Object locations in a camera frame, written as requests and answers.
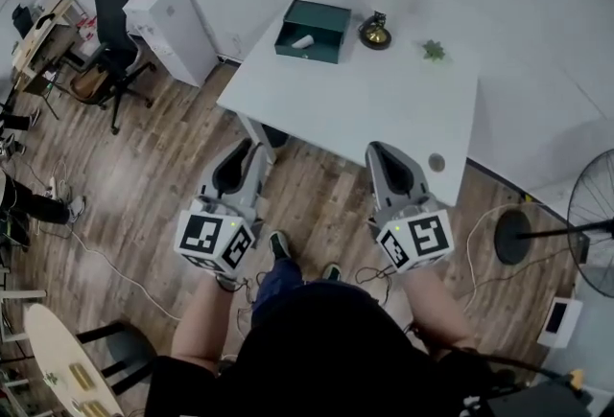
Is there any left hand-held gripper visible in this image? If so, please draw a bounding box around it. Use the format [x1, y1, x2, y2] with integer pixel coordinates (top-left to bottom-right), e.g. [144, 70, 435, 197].
[173, 137, 268, 275]

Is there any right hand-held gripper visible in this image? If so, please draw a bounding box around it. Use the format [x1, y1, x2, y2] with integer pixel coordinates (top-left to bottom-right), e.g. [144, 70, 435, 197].
[365, 142, 455, 274]

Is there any dark green box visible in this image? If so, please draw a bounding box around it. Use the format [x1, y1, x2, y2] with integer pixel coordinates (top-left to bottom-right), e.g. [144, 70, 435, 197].
[273, 0, 353, 65]

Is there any person's left forearm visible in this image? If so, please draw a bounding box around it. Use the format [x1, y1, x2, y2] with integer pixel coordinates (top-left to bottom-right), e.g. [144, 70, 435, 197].
[171, 271, 242, 366]

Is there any person's right forearm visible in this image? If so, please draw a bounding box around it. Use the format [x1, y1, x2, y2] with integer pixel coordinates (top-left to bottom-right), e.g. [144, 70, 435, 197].
[405, 260, 477, 353]

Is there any white device with black screen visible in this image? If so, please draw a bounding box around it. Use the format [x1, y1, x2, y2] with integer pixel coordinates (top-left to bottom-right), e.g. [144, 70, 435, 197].
[536, 295, 584, 349]

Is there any person's left shoe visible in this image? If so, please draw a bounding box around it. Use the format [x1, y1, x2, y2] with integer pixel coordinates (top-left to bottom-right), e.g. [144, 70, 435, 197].
[268, 231, 291, 262]

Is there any black floor fan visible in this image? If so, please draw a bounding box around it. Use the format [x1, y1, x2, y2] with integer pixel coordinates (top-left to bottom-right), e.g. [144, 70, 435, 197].
[493, 149, 614, 299]

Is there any small green plant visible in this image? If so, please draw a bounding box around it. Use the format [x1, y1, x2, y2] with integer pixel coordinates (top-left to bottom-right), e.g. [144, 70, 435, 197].
[421, 39, 447, 62]

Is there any white shade brass table lamp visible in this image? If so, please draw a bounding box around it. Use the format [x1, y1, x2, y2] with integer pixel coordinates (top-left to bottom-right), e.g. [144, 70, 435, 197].
[357, 0, 436, 52]

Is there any white water dispenser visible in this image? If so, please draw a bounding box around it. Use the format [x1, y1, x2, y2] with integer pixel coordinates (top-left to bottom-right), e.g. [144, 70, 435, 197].
[122, 0, 218, 88]

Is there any person's black shirt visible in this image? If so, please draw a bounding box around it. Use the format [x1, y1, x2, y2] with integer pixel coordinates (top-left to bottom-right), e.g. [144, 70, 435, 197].
[153, 280, 519, 417]

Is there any black office chair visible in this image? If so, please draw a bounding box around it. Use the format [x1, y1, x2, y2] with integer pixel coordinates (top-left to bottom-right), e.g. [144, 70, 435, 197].
[69, 0, 157, 136]

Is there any round white table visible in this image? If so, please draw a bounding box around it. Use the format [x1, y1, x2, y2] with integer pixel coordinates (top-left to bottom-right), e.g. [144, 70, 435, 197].
[23, 303, 126, 417]

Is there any wooden desk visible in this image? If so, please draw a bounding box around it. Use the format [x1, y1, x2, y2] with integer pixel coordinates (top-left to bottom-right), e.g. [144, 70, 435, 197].
[10, 0, 90, 93]

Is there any yellow striped block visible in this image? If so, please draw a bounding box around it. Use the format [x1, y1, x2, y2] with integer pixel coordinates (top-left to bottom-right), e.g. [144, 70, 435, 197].
[69, 362, 96, 391]
[81, 400, 114, 417]

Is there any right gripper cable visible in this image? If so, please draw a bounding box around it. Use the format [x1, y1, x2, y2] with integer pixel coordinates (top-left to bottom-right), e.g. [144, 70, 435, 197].
[354, 263, 409, 307]

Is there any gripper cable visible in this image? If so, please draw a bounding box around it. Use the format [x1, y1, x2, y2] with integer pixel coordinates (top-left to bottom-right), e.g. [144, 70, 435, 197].
[354, 263, 409, 307]
[237, 269, 271, 313]

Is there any looped white cable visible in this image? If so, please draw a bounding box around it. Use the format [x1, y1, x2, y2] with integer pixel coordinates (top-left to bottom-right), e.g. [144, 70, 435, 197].
[465, 202, 534, 302]

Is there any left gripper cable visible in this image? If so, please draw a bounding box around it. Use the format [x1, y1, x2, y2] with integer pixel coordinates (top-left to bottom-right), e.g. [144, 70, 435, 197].
[237, 269, 271, 313]

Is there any long white floor cable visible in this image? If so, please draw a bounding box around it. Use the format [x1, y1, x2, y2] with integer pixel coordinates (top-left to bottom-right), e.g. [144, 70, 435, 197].
[69, 230, 181, 321]

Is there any white metal frame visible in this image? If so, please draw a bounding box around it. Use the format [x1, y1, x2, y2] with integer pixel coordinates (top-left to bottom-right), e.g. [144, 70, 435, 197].
[0, 288, 48, 342]

